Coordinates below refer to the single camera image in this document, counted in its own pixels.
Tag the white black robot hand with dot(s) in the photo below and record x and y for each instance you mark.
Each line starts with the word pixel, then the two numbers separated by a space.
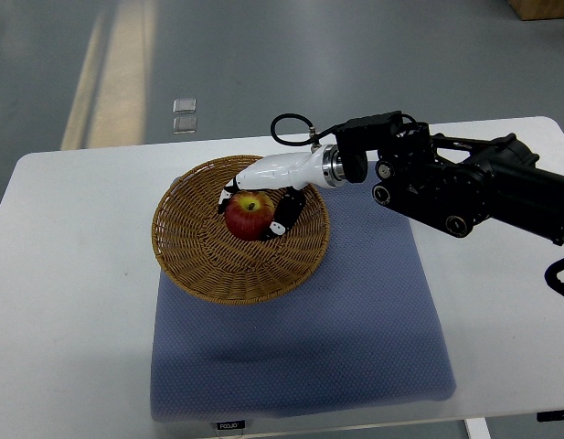
pixel 291 172

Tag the red apple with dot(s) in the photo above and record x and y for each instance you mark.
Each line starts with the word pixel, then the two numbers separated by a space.
pixel 249 214

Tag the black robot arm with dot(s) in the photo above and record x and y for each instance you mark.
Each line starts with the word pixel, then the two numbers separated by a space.
pixel 452 184

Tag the woven wicker basket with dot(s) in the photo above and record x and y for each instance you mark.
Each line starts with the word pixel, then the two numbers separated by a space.
pixel 197 252

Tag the lower metal floor plate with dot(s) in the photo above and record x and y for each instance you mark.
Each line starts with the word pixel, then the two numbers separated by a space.
pixel 185 124

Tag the metal floor plate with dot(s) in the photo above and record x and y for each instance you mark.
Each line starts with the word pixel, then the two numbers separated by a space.
pixel 185 124
pixel 184 105

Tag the upper metal floor plate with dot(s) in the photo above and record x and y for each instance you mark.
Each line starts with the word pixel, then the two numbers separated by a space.
pixel 184 105

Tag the blue-grey cushion mat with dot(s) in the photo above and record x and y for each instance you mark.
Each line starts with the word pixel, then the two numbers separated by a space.
pixel 361 331

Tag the wooden box corner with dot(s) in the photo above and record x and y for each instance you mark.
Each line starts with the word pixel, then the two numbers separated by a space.
pixel 530 10

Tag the black table label plate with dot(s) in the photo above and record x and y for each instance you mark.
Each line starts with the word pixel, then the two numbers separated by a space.
pixel 236 425

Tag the white table leg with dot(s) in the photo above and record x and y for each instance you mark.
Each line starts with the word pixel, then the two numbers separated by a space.
pixel 477 428

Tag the black table edge bracket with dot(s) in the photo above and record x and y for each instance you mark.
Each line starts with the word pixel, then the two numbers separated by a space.
pixel 551 416

